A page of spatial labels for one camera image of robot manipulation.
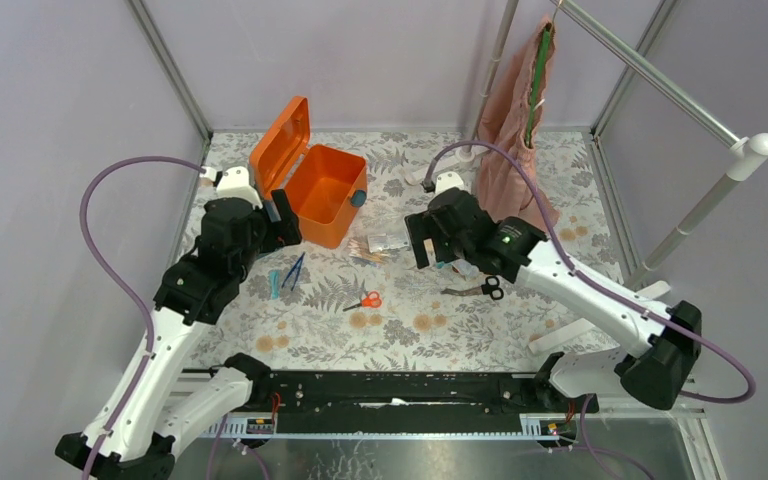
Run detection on alcohol wipe packets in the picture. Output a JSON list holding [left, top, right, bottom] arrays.
[[367, 232, 410, 253]]

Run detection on cotton swab bag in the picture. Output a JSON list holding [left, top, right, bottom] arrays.
[[346, 238, 389, 265]]

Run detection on blue bandage package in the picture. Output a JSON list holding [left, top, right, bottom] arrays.
[[435, 259, 481, 279]]

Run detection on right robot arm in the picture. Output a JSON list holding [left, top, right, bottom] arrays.
[[405, 188, 701, 412]]

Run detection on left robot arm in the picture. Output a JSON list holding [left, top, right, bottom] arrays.
[[55, 190, 301, 479]]

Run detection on orange medicine box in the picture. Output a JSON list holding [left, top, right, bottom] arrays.
[[250, 96, 368, 249]]

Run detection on blue plastic tweezers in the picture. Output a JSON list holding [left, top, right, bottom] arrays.
[[281, 253, 306, 291]]

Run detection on teal small tube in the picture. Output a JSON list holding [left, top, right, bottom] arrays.
[[268, 269, 281, 300]]

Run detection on pink hanging garment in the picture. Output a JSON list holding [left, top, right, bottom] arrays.
[[475, 16, 560, 231]]

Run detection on green clothes hanger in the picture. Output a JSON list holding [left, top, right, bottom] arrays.
[[524, 22, 554, 148]]

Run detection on white clothes rack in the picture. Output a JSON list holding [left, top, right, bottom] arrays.
[[402, 0, 768, 356]]

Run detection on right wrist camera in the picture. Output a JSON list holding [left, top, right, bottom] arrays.
[[434, 171, 466, 195]]

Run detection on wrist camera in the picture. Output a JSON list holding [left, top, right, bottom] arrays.
[[434, 171, 466, 195], [215, 166, 263, 209]]

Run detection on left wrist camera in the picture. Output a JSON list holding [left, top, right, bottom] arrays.
[[215, 166, 263, 209]]

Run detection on black handled scissors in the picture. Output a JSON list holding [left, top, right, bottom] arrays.
[[441, 275, 505, 301]]

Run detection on orange handled scissors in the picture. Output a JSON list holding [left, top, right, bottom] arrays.
[[343, 291, 382, 312]]

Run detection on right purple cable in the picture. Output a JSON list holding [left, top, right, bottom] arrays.
[[423, 140, 756, 405]]

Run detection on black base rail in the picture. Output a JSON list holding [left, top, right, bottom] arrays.
[[230, 370, 599, 439]]

